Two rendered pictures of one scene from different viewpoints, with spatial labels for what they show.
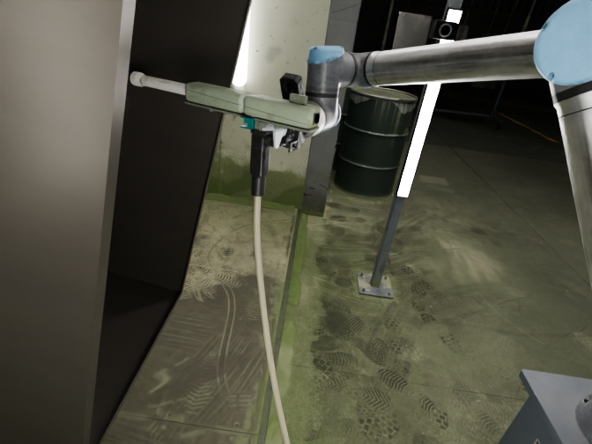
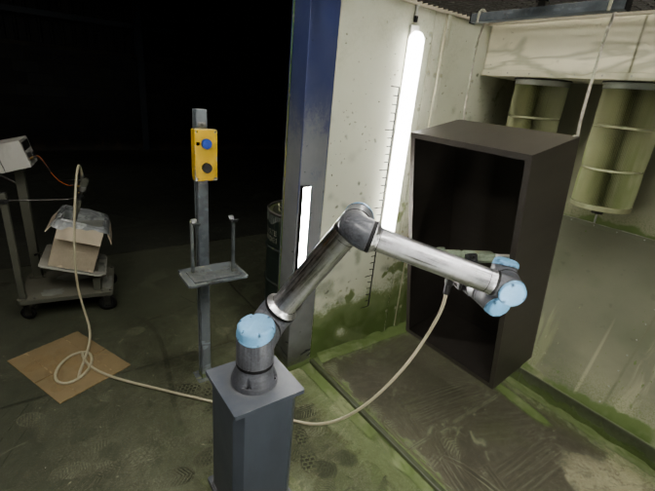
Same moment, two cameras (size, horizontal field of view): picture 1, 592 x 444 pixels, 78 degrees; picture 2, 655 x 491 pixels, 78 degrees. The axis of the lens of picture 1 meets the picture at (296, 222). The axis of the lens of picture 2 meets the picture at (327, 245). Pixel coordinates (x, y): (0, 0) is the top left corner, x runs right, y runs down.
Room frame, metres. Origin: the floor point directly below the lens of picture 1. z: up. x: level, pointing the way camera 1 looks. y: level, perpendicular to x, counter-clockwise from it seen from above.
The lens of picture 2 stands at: (1.72, -1.40, 1.79)
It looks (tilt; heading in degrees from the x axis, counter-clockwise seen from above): 21 degrees down; 142
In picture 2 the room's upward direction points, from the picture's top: 5 degrees clockwise
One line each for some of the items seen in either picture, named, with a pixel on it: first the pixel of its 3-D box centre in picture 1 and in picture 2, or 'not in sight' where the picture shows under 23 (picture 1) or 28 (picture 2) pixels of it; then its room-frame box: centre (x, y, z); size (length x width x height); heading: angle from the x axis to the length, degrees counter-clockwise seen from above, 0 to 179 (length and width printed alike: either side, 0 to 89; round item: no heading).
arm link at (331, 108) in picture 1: (319, 114); (491, 299); (1.02, -0.02, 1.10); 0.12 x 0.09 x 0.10; 156
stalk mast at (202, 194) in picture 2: not in sight; (202, 258); (-0.39, -0.63, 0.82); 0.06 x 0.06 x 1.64; 89
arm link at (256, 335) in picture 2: not in sight; (255, 340); (0.49, -0.74, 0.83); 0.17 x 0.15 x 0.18; 132
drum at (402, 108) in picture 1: (372, 143); not in sight; (3.29, -0.59, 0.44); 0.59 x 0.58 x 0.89; 14
